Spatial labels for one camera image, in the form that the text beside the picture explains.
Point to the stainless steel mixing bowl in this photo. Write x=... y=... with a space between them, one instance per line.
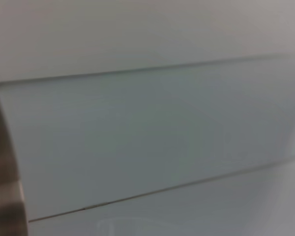
x=2 y=172

